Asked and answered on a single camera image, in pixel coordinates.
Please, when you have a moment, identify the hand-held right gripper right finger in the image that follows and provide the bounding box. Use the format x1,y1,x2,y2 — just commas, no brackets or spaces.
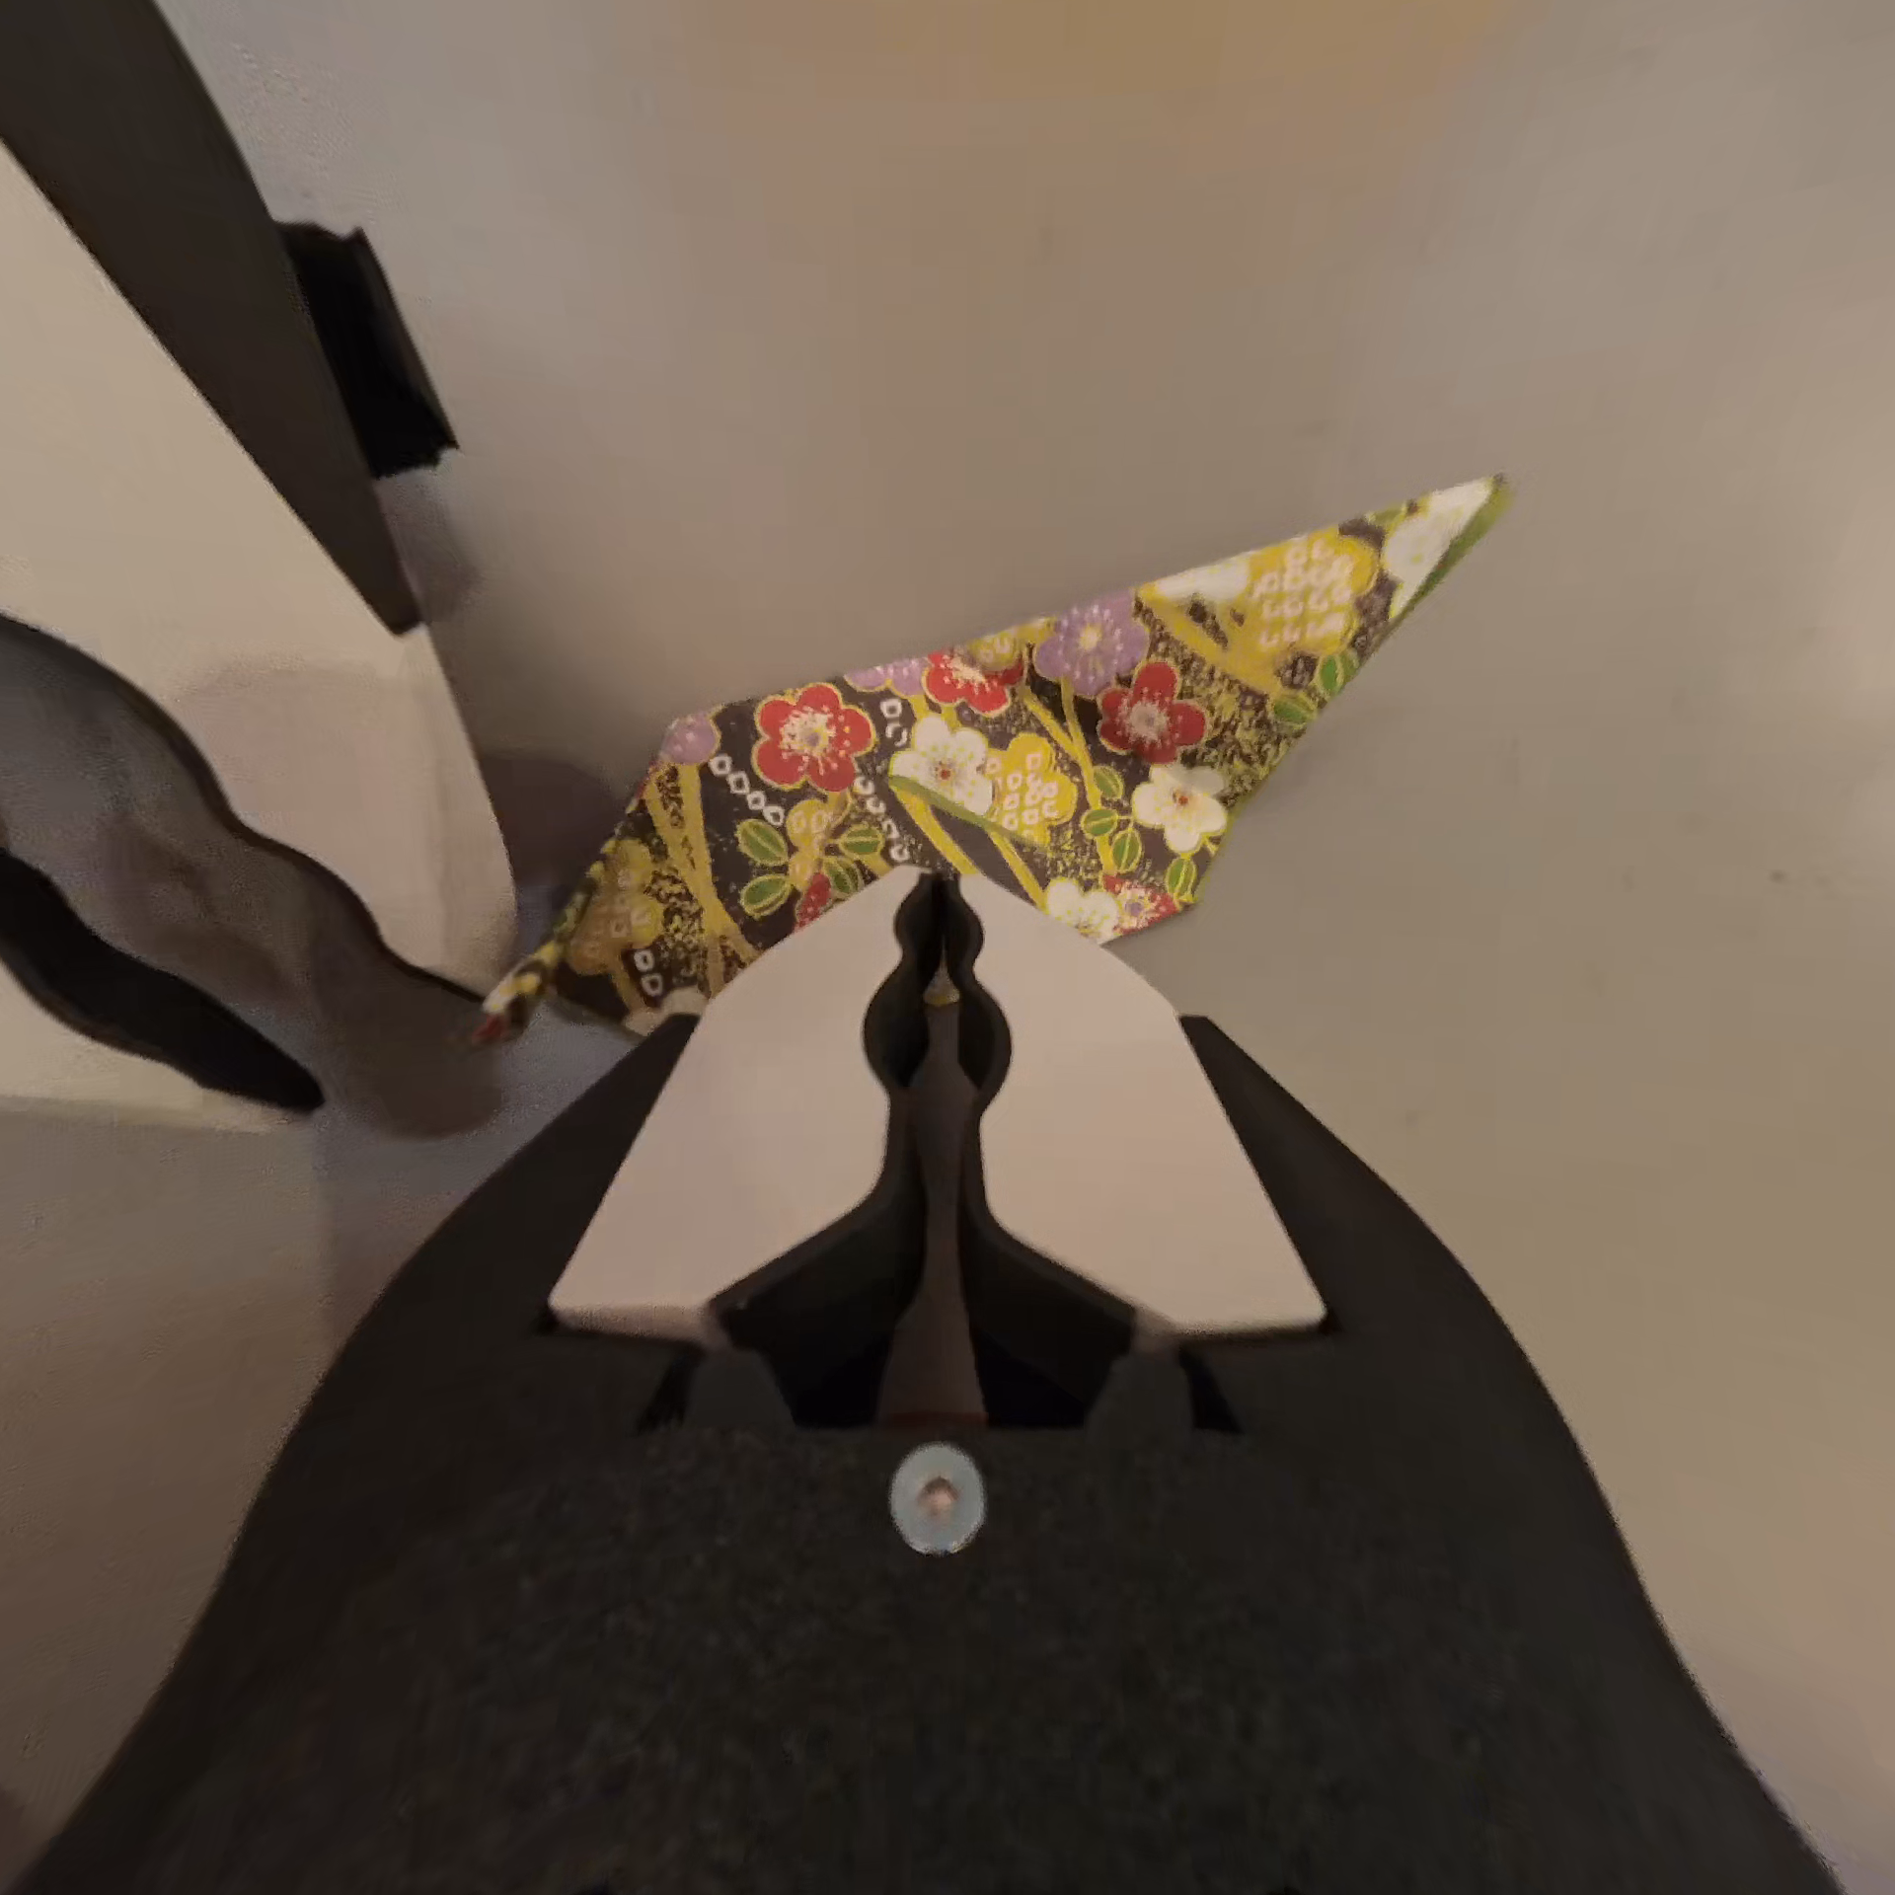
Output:
946,871,1330,1428

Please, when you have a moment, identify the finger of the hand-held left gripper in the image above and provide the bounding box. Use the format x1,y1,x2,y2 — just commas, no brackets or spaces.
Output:
0,139,524,1015
0,849,328,1134

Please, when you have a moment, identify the green floral origami paper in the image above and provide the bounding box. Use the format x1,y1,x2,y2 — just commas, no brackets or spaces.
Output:
474,473,1516,1045

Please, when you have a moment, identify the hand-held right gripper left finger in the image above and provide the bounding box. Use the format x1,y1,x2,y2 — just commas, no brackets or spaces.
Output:
550,866,943,1428

